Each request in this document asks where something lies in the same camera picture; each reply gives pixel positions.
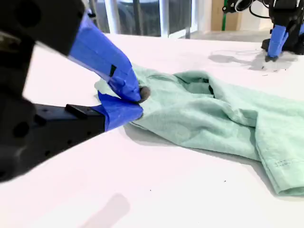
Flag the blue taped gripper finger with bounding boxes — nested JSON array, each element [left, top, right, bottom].
[[265, 24, 289, 63]]

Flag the black camera cable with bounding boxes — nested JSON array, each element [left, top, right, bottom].
[[248, 0, 272, 19]]

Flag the brown cardboard panel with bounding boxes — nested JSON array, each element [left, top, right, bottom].
[[210, 0, 243, 32]]

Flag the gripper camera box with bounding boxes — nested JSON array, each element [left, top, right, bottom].
[[222, 0, 254, 13]]

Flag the pale green T-shirt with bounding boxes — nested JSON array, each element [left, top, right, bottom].
[[94, 64, 304, 198]]

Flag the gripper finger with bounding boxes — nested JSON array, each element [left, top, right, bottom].
[[35, 91, 144, 165], [4, 0, 151, 104]]

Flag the white window frame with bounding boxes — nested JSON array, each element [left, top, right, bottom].
[[90, 0, 212, 39]]

